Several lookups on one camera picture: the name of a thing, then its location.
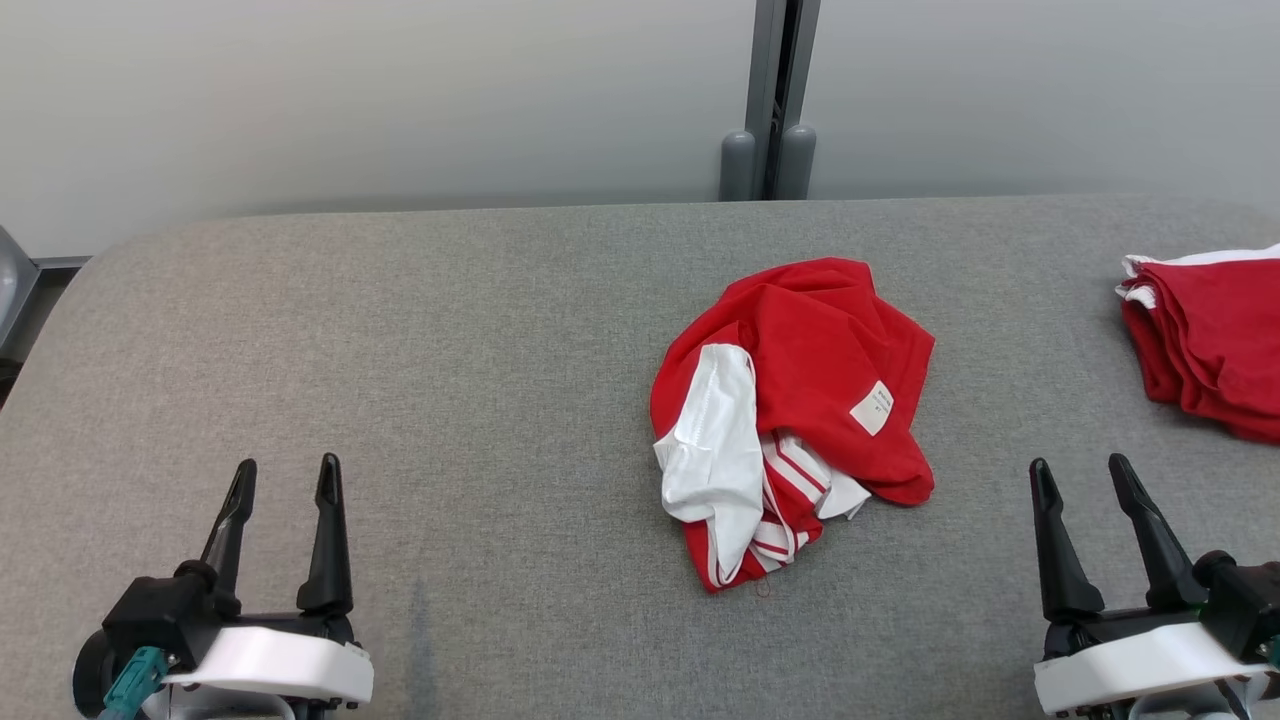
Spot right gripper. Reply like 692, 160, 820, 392
1029, 453, 1280, 717

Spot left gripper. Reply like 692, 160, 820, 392
165, 453, 375, 706

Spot red white t-shirt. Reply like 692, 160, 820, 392
649, 257, 937, 595

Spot stack of red shirts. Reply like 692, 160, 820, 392
1114, 243, 1280, 445

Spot grey cylindrical post cap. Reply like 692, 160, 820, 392
778, 124, 818, 201
720, 130, 758, 202

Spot grey aluminium wall post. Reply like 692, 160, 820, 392
744, 0, 822, 201

